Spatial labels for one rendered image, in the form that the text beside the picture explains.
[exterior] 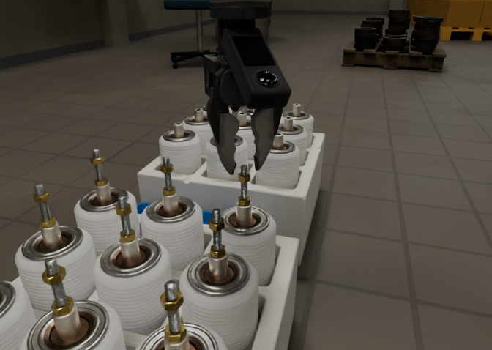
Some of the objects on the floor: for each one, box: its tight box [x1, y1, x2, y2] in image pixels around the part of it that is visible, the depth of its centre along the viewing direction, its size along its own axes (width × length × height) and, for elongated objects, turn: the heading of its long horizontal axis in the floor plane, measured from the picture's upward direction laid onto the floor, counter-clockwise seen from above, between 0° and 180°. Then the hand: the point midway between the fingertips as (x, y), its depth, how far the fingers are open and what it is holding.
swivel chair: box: [163, 0, 215, 69], centre depth 291 cm, size 60×57×103 cm
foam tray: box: [138, 133, 325, 267], centre depth 101 cm, size 39×39×18 cm
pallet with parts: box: [341, 10, 447, 73], centre depth 328 cm, size 78×113×41 cm
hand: (245, 165), depth 51 cm, fingers open, 3 cm apart
